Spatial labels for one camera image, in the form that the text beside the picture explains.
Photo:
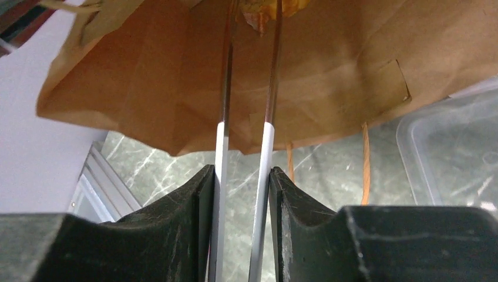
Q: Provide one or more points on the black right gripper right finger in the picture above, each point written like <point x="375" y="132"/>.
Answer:
<point x="378" y="243"/>

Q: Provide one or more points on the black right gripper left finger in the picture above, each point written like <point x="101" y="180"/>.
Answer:
<point x="168" y="240"/>

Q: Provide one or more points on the red brown paper bag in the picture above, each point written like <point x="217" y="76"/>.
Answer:
<point x="152" y="70"/>

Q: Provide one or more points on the yellow fake bread roll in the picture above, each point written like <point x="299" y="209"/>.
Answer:
<point x="257" y="13"/>

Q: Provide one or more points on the clear plastic tray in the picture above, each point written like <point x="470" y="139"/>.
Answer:
<point x="449" y="149"/>

